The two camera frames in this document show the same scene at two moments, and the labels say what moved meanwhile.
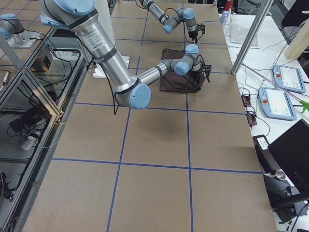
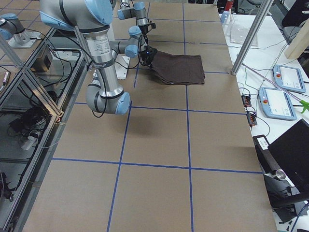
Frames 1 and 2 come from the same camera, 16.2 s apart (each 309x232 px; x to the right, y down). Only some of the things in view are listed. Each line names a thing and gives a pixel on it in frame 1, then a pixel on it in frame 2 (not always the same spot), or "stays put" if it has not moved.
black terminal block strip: [251, 116] stays put
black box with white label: [268, 162] stays put
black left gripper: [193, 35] -> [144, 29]
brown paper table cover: [187, 162] stays put
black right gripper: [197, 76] -> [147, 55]
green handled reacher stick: [305, 104] stays put
